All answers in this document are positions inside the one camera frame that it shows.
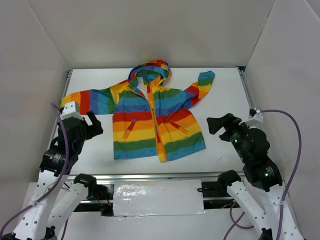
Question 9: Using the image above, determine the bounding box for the rainbow striped hooded jacket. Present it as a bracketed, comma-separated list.
[60, 60, 215, 163]

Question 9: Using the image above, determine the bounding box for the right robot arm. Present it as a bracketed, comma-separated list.
[206, 108, 303, 240]

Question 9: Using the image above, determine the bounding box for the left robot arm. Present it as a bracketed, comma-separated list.
[0, 110, 103, 240]

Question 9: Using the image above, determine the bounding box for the white foil covered panel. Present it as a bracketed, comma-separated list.
[113, 180, 205, 217]

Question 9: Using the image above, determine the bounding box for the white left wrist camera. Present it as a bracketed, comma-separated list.
[60, 101, 83, 121]

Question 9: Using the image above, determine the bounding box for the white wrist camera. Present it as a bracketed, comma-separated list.
[60, 101, 83, 121]
[249, 108, 264, 123]

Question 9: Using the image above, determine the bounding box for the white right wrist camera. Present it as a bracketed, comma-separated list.
[249, 108, 264, 123]

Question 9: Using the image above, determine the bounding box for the aluminium table frame rail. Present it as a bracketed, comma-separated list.
[62, 67, 252, 181]

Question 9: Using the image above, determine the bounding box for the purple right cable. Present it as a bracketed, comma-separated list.
[222, 109, 302, 240]

